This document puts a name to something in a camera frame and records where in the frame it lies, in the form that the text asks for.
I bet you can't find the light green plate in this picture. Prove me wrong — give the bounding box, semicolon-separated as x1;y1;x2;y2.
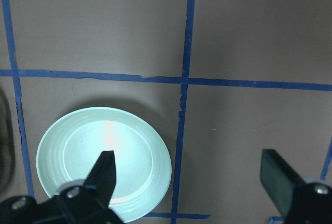
36;107;172;222

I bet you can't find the brown wicker basket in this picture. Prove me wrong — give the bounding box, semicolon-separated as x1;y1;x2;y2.
1;89;16;196

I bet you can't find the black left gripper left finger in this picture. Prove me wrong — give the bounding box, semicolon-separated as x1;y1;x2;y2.
84;150;116;208

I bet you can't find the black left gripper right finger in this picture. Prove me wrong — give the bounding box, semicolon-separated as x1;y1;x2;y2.
260;149;306;218

